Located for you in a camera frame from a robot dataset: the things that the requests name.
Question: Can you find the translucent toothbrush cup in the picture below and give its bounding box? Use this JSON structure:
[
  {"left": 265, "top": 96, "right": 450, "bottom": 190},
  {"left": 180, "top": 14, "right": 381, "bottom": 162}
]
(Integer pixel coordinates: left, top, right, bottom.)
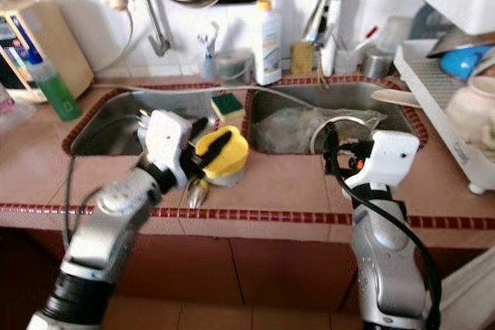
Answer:
[{"left": 199, "top": 52, "right": 217, "bottom": 82}]

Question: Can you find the white drain hose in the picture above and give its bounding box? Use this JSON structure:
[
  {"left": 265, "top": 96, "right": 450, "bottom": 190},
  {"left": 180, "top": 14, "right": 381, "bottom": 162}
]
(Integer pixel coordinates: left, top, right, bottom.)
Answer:
[{"left": 93, "top": 81, "right": 310, "bottom": 112}]

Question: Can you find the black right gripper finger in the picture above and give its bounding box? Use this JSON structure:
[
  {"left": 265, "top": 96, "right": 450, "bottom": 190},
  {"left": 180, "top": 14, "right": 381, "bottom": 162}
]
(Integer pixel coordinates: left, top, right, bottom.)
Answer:
[{"left": 323, "top": 121, "right": 345, "bottom": 178}]

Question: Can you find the beige wooden spatula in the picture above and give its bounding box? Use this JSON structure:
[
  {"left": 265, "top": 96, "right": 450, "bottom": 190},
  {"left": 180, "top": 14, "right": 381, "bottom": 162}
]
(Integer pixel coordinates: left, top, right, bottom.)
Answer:
[{"left": 371, "top": 89, "right": 426, "bottom": 109}]

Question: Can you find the yellow plastic bowl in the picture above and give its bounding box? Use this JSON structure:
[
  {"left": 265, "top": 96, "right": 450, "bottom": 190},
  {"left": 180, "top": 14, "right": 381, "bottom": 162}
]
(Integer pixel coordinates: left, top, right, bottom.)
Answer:
[{"left": 193, "top": 124, "right": 250, "bottom": 186}]

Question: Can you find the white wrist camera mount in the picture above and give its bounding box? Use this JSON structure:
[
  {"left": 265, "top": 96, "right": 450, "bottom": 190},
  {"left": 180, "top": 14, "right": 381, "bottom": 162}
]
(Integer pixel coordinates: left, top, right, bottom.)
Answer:
[
  {"left": 344, "top": 129, "right": 421, "bottom": 192},
  {"left": 138, "top": 110, "right": 193, "bottom": 190}
]

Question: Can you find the small steel cup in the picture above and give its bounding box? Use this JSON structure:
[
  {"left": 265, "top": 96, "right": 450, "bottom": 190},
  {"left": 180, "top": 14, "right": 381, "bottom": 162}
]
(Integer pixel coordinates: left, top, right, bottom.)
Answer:
[{"left": 362, "top": 50, "right": 394, "bottom": 80}]

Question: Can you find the blue bowl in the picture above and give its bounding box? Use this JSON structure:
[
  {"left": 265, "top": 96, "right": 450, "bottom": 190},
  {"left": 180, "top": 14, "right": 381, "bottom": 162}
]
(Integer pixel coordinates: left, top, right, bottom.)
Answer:
[{"left": 439, "top": 44, "right": 495, "bottom": 82}]

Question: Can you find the green dish soap bottle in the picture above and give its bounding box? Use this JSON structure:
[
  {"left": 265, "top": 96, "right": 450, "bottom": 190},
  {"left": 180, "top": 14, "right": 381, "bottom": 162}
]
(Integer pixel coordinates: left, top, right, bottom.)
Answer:
[{"left": 27, "top": 36, "right": 82, "bottom": 122}]

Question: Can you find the clear plastic bag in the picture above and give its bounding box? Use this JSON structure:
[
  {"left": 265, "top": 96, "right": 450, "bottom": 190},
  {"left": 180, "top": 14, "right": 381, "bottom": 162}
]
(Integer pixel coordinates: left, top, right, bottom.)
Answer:
[{"left": 251, "top": 106, "right": 387, "bottom": 153}]

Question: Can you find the plain yellow sponge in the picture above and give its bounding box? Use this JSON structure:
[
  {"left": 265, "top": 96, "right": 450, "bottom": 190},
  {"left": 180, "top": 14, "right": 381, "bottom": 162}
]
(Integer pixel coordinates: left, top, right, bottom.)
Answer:
[{"left": 290, "top": 40, "right": 316, "bottom": 76}]

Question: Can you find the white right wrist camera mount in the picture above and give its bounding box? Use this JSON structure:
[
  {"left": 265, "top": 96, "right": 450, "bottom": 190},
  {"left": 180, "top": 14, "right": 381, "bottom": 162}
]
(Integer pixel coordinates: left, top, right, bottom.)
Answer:
[{"left": 344, "top": 129, "right": 421, "bottom": 192}]

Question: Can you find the beige ceramic jar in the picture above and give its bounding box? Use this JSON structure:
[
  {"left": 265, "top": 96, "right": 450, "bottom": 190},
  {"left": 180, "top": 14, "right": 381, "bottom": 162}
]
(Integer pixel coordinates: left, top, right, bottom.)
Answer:
[{"left": 445, "top": 75, "right": 495, "bottom": 165}]

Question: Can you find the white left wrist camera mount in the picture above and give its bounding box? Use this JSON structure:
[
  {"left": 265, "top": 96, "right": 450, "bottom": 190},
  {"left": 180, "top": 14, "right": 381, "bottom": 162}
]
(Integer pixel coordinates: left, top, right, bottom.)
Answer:
[{"left": 138, "top": 110, "right": 193, "bottom": 190}]

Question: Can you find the metal strainer with food scraps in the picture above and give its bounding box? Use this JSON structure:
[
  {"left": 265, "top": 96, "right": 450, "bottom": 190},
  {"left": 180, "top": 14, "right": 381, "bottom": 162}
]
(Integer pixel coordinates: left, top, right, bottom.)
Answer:
[{"left": 309, "top": 116, "right": 376, "bottom": 157}]

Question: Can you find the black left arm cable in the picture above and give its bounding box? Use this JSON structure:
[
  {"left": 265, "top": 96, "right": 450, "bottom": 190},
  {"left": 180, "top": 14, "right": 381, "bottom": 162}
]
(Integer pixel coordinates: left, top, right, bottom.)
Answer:
[{"left": 66, "top": 114, "right": 148, "bottom": 230}]

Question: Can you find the white detergent bottle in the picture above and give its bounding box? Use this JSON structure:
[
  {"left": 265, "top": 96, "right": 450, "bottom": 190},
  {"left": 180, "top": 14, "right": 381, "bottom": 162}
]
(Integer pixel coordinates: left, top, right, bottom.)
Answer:
[{"left": 254, "top": 0, "right": 283, "bottom": 87}]

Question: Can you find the steel spoon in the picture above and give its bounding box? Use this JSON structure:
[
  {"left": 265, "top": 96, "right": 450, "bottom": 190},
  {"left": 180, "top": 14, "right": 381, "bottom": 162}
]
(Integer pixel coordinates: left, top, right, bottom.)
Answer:
[{"left": 187, "top": 178, "right": 210, "bottom": 209}]

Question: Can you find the beige water purifier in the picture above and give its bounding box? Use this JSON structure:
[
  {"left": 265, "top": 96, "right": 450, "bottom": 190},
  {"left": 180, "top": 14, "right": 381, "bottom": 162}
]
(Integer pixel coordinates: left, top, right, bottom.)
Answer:
[{"left": 0, "top": 0, "right": 95, "bottom": 105}]

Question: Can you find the green and yellow scrub sponge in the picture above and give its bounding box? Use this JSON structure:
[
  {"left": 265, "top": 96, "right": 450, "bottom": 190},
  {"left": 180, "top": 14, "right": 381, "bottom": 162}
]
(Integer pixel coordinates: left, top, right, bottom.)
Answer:
[{"left": 210, "top": 93, "right": 244, "bottom": 126}]

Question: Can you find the white dish rack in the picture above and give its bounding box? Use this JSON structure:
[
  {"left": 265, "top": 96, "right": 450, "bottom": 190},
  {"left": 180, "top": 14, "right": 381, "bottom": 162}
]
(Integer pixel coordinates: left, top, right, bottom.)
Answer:
[{"left": 393, "top": 0, "right": 495, "bottom": 196}]

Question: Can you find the thin chrome purifier tap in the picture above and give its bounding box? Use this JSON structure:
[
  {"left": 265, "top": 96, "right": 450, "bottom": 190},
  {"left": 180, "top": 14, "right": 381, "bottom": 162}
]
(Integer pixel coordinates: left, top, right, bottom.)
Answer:
[{"left": 108, "top": 0, "right": 171, "bottom": 59}]

